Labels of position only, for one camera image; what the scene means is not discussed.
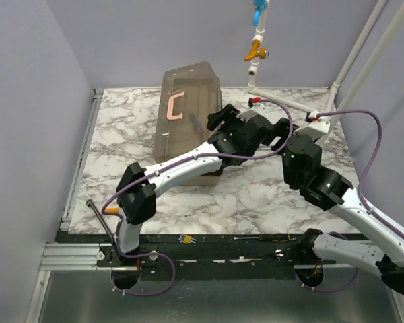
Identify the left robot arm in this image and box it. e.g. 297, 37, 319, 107
112, 104, 273, 266

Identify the white pvc pipe frame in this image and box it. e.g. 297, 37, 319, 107
246, 0, 404, 142

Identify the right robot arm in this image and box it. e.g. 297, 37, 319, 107
273, 118, 404, 295

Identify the blue valve handle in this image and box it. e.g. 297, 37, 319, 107
252, 0, 269, 26

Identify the taupe plastic tool box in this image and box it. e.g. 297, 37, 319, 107
152, 60, 223, 186

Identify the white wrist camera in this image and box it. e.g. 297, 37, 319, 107
237, 97, 266, 122
294, 111, 330, 141

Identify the aluminium extrusion frame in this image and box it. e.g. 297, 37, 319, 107
23, 89, 104, 323

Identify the black mounting rail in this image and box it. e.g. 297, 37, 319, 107
96, 234, 323, 281

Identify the long black screwdriver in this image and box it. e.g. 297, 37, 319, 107
233, 234, 296, 242

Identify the purple cable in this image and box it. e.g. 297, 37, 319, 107
101, 98, 294, 297
294, 109, 404, 293

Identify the small orange handled screwdriver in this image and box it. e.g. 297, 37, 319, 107
105, 208, 120, 213

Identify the yellow hex key set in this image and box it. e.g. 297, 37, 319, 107
178, 234, 197, 244

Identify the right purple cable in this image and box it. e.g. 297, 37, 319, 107
294, 109, 404, 293

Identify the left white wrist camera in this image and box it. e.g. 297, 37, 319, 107
237, 97, 266, 122

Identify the black metal l bracket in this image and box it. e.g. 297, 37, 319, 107
86, 199, 114, 240

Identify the orange brass faucet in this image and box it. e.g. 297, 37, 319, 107
244, 39, 270, 61

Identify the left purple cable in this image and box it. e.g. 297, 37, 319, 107
101, 98, 294, 297

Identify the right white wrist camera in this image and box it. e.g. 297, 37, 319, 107
294, 111, 330, 141

